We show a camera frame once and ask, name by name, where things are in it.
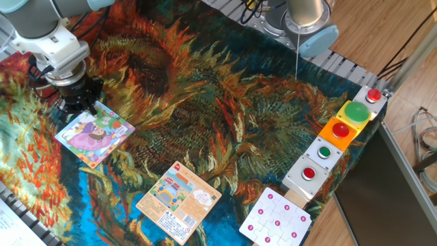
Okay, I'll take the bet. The large grey red-button box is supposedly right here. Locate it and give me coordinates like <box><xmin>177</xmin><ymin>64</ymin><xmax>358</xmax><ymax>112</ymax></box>
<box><xmin>281</xmin><ymin>154</ymin><xmax>330</xmax><ymax>202</ymax></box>

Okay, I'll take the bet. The sunflower painting cloth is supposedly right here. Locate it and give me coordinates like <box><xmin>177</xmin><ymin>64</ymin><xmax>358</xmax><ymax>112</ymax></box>
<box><xmin>0</xmin><ymin>0</ymin><xmax>389</xmax><ymax>246</ymax></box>

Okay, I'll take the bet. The princess picture puzzle board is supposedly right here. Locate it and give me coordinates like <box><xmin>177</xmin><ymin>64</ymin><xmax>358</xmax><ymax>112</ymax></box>
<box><xmin>54</xmin><ymin>100</ymin><xmax>137</xmax><ymax>169</ymax></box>

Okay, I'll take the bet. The pale wooden block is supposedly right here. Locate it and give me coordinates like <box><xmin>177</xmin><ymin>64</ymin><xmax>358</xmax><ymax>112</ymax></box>
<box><xmin>284</xmin><ymin>189</ymin><xmax>309</xmax><ymax>209</ymax></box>

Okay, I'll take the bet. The white printed paper sheet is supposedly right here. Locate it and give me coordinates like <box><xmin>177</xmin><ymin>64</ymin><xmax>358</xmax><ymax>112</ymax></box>
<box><xmin>0</xmin><ymin>197</ymin><xmax>47</xmax><ymax>246</ymax></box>

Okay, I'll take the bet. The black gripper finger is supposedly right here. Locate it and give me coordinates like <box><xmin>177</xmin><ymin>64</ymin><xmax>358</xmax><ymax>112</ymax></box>
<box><xmin>87</xmin><ymin>75</ymin><xmax>105</xmax><ymax>115</ymax></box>
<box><xmin>56</xmin><ymin>98</ymin><xmax>85</xmax><ymax>115</ymax></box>

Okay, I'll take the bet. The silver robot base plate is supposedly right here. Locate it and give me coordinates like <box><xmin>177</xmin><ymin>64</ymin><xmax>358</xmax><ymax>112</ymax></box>
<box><xmin>244</xmin><ymin>0</ymin><xmax>298</xmax><ymax>51</ymax></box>

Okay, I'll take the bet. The yellow green mushroom-button box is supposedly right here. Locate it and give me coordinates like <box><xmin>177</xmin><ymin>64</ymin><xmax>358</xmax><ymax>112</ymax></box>
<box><xmin>335</xmin><ymin>100</ymin><xmax>373</xmax><ymax>133</ymax></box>

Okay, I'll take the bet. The orange red-button box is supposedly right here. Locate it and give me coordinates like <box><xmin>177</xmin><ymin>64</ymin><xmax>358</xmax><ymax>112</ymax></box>
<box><xmin>317</xmin><ymin>115</ymin><xmax>358</xmax><ymax>153</ymax></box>

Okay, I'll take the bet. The grey green-button box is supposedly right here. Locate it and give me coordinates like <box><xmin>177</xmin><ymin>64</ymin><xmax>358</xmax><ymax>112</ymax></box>
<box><xmin>302</xmin><ymin>135</ymin><xmax>344</xmax><ymax>172</ymax></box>

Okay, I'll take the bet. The small grey red-button box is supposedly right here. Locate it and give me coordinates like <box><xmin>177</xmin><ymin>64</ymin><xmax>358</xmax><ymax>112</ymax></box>
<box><xmin>352</xmin><ymin>84</ymin><xmax>389</xmax><ymax>120</ymax></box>

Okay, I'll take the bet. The dark flat panel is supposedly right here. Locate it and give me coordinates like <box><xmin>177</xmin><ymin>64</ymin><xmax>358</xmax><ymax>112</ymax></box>
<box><xmin>333</xmin><ymin>124</ymin><xmax>437</xmax><ymax>246</ymax></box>

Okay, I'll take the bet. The short aluminium frame beam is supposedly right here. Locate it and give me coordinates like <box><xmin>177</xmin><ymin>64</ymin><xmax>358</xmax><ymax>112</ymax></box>
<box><xmin>385</xmin><ymin>23</ymin><xmax>437</xmax><ymax>93</ymax></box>

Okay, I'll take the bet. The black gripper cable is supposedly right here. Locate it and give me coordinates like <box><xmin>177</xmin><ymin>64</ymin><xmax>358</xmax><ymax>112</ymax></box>
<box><xmin>26</xmin><ymin>54</ymin><xmax>63</xmax><ymax>100</ymax></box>

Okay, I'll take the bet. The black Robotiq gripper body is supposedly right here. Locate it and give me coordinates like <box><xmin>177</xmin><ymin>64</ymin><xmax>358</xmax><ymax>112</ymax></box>
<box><xmin>57</xmin><ymin>73</ymin><xmax>95</xmax><ymax>107</ymax></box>

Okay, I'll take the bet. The white puzzle with pink dots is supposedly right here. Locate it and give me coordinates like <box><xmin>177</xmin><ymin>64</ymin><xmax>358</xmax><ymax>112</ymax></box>
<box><xmin>238</xmin><ymin>187</ymin><xmax>313</xmax><ymax>246</ymax></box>

